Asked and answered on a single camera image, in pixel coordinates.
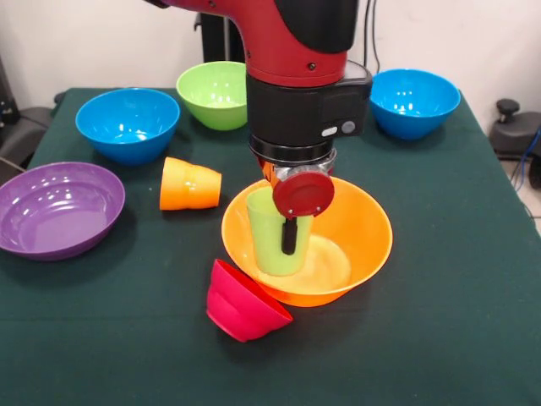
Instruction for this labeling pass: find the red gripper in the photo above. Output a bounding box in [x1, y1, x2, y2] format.
[256, 156, 336, 256]

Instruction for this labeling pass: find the green plastic cup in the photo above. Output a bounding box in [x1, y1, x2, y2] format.
[246, 189, 315, 277]

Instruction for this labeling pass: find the large yellow-orange bowl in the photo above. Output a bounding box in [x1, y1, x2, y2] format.
[221, 176, 394, 309]

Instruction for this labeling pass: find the small pink-red bowl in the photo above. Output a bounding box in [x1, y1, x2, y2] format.
[205, 258, 294, 343]

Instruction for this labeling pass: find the orange plastic cup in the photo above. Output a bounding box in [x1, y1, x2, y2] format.
[159, 156, 223, 211]

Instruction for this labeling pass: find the dark green tablecloth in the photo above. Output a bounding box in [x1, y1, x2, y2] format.
[0, 86, 541, 406]

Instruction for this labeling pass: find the large green bowl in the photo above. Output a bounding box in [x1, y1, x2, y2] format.
[175, 61, 249, 131]

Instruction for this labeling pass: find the blue plastic bowl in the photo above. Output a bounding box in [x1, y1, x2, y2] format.
[74, 87, 182, 167]
[369, 69, 462, 141]

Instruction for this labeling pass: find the purple shallow bowl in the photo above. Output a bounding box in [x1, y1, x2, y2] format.
[0, 161, 127, 262]

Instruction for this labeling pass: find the dark grey stand foot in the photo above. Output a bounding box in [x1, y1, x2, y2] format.
[0, 99, 64, 174]
[489, 98, 541, 160]

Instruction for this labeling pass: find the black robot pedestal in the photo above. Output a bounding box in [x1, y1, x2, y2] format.
[194, 10, 247, 65]

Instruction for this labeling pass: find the black wall cable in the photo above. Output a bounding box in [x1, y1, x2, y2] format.
[362, 0, 381, 74]

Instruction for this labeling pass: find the blue floor cable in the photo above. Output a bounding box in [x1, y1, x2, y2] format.
[510, 126, 541, 194]

